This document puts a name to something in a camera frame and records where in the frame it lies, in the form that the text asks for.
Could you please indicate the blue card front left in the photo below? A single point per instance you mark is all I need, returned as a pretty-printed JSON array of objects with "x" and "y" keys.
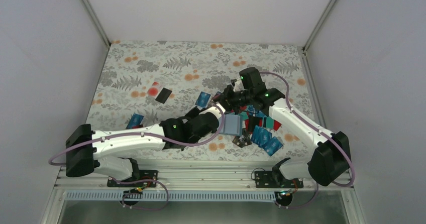
[{"x": 202, "y": 100}]

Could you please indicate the black card with chip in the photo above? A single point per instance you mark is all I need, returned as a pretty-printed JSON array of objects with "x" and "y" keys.
[{"x": 243, "y": 140}]

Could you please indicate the white card with red circle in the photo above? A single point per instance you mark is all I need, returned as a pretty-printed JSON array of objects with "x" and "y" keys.
[{"x": 154, "y": 89}]

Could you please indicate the aluminium rail frame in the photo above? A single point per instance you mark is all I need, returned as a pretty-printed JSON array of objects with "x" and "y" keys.
[{"x": 181, "y": 175}]

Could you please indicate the blue card pile front right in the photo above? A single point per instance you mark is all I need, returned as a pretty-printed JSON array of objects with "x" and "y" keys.
[{"x": 264, "y": 139}]

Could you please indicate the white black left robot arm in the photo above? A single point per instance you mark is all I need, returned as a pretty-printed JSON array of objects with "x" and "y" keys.
[{"x": 111, "y": 153}]

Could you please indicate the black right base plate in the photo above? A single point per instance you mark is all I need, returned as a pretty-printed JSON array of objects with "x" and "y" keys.
[{"x": 274, "y": 179}]

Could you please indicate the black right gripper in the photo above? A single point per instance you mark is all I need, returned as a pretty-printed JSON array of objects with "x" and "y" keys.
[{"x": 225, "y": 101}]

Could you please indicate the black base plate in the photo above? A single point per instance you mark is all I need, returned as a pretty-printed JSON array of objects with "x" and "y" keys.
[
  {"x": 136, "y": 183},
  {"x": 274, "y": 179}
]

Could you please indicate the black card near left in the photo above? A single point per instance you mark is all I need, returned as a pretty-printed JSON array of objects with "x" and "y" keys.
[{"x": 163, "y": 95}]

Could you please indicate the floral patterned table mat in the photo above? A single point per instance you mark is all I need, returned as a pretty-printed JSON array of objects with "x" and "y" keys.
[{"x": 187, "y": 69}]

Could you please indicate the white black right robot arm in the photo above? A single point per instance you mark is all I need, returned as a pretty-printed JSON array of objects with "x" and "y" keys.
[{"x": 329, "y": 152}]

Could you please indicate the teal leather card holder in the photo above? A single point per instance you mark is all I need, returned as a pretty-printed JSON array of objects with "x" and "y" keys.
[{"x": 233, "y": 125}]

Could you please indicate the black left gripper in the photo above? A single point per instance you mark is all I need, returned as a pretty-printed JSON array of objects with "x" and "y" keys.
[{"x": 189, "y": 115}]

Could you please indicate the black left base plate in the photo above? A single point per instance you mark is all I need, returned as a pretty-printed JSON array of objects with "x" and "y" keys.
[{"x": 136, "y": 183}]

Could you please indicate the blue card under left arm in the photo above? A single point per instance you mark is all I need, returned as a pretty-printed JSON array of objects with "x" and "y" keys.
[{"x": 135, "y": 121}]

